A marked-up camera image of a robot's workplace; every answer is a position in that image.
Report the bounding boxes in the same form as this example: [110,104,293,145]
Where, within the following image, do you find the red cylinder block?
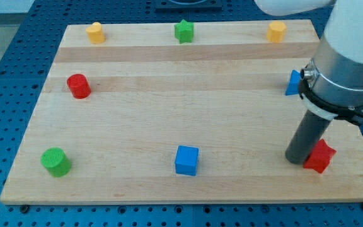
[67,74,91,99]

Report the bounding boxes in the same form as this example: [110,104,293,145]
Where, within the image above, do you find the red star block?
[303,139,337,173]

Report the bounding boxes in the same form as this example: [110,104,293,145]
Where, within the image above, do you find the blue cube block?
[175,146,199,176]

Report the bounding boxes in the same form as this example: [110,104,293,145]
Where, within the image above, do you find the green star block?
[174,20,194,44]

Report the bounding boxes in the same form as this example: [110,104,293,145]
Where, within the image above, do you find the blue triangle block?
[285,70,301,96]

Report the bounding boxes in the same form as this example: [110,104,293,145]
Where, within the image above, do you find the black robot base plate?
[154,0,223,12]

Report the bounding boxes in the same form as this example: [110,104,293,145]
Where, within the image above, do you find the green cylinder block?
[40,147,72,177]

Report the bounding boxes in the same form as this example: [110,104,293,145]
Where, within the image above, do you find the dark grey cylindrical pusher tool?
[285,110,331,165]

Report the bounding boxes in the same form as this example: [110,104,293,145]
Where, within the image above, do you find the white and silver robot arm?
[255,0,363,125]

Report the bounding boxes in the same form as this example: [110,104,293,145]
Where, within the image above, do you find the wooden board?
[0,20,363,205]

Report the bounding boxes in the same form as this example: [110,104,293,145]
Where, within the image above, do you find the yellow hexagon block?
[266,21,287,43]

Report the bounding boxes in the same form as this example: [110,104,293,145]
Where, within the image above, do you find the yellow cylinder block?
[86,22,105,44]

